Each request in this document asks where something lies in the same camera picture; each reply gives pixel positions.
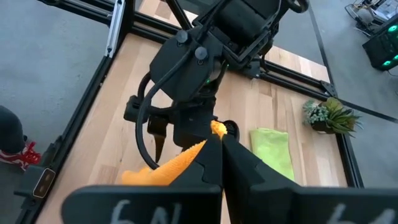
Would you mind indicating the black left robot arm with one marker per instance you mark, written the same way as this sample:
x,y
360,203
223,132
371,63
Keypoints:
x,y
245,18

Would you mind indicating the black table-level camera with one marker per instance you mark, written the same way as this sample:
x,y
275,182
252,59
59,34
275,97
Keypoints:
x,y
43,183

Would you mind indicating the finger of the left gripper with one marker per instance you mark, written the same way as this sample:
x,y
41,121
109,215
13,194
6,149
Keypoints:
x,y
159,130

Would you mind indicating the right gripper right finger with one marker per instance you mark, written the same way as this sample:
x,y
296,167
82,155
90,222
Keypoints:
x,y
242,174

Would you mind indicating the person's shoe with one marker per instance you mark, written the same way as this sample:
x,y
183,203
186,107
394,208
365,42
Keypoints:
x,y
18,157

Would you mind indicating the orange microfiber towel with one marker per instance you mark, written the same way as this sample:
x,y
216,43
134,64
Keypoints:
x,y
168,174

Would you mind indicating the silver metal bracket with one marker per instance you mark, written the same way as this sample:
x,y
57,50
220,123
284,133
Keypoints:
x,y
115,28

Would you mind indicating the black computer with green lights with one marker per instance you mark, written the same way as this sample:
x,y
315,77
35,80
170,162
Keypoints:
x,y
379,46

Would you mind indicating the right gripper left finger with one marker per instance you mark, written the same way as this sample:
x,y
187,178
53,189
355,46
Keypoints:
x,y
208,168

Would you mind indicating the small potted succulent plant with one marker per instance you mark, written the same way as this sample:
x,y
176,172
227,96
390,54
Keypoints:
x,y
332,116

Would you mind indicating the person's leg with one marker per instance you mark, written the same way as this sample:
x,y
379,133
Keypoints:
x,y
11,130

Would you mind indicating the green microfiber towel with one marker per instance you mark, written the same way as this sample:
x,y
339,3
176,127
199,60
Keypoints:
x,y
270,149

